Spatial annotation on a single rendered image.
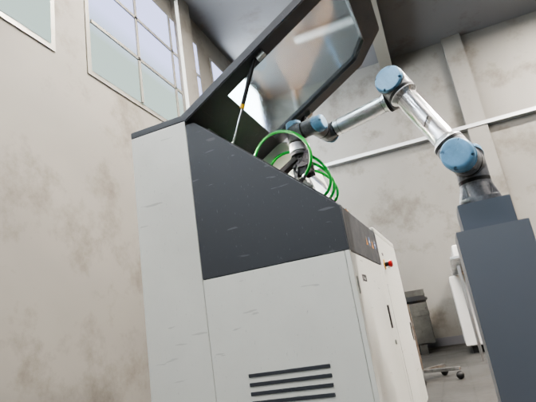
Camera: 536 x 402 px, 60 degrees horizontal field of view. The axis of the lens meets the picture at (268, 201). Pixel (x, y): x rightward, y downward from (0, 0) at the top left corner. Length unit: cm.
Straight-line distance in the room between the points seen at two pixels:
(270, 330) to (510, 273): 84
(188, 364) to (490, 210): 124
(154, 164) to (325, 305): 94
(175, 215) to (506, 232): 124
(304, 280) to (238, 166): 52
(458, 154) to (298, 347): 88
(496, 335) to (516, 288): 17
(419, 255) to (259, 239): 629
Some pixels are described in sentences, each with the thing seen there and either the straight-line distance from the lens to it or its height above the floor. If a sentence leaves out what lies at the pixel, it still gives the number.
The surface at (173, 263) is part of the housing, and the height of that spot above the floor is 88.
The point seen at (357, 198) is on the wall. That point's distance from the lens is 817.
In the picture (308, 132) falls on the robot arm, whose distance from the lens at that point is 211.
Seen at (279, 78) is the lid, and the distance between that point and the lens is 223.
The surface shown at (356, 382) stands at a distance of 163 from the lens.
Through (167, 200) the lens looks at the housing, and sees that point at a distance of 197.
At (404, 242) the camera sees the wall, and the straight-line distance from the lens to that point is 794.
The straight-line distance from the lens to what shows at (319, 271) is 164.
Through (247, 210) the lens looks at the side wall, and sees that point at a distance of 177.
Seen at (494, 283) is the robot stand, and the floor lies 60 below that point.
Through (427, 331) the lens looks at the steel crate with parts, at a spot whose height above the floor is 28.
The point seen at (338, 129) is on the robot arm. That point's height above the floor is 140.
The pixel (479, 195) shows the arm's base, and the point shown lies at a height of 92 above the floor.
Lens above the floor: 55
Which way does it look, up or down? 16 degrees up
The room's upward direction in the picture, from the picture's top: 9 degrees counter-clockwise
